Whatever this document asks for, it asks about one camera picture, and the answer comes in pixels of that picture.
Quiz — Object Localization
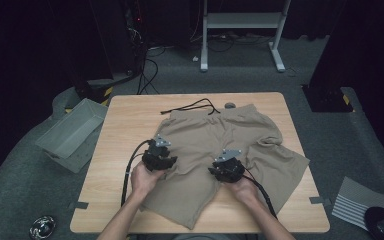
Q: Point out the black stand base yellow stripes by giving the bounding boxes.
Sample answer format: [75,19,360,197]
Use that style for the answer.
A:
[74,76,115,105]
[301,83,355,114]

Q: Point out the person's grey clothing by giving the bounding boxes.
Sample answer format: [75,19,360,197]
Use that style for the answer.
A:
[146,233,258,240]

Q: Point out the black drawstring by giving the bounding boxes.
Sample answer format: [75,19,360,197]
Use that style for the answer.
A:
[160,97,221,116]

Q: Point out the beige shorts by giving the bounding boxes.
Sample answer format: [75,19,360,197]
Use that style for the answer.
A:
[139,103,311,231]

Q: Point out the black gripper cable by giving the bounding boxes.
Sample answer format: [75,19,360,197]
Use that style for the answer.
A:
[120,139,152,207]
[242,167,278,220]

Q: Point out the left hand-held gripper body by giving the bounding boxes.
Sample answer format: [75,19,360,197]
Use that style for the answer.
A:
[143,134,173,164]

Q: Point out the white metal stand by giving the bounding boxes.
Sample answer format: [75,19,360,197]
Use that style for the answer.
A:
[199,0,293,73]

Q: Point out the person's right hand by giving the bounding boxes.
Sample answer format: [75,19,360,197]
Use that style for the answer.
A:
[221,177,260,208]

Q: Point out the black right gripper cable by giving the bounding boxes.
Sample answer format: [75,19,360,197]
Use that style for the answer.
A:
[242,167,278,220]

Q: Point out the black floor cables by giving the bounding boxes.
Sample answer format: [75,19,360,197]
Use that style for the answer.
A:
[135,57,161,96]

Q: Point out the person's left hand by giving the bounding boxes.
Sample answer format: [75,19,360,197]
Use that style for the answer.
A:
[130,162,166,201]

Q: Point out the black round object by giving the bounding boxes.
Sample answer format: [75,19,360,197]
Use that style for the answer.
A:
[364,206,384,240]

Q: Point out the striped grey sheet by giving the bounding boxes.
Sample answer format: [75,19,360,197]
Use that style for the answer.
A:
[331,176,384,232]

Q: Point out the shiny round object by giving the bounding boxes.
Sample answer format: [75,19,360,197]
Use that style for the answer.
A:
[29,215,57,240]

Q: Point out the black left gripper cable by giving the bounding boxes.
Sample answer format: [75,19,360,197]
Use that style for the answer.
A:
[120,139,152,207]

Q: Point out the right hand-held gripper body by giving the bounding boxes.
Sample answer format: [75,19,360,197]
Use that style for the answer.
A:
[214,149,246,183]

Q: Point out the dark equipment rack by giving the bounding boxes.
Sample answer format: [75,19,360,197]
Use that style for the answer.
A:
[122,0,149,78]

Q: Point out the grey cardboard box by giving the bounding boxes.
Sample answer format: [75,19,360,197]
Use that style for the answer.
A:
[34,97,109,174]

